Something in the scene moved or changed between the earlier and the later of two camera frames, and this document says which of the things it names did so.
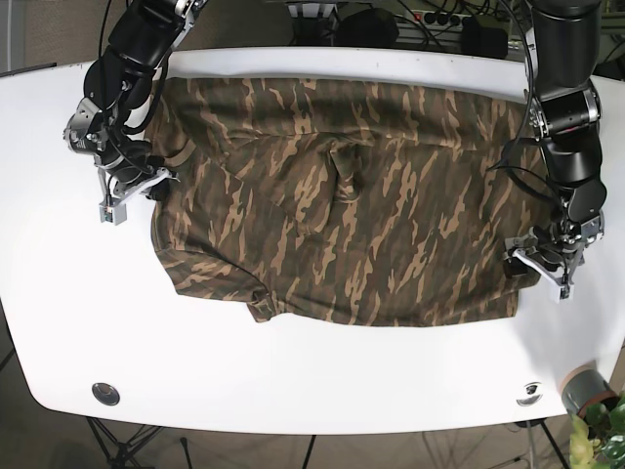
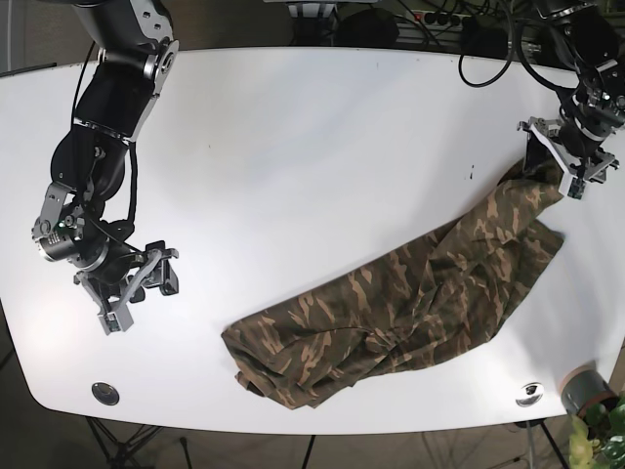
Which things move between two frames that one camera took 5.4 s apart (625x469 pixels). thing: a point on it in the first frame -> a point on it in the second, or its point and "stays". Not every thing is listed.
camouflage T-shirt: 345,203 -> 432,304
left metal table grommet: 105,393 stays
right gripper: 556,251 -> 578,139
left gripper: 125,171 -> 114,276
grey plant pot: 583,387 stays
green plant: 598,437 stays
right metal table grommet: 532,395 stays
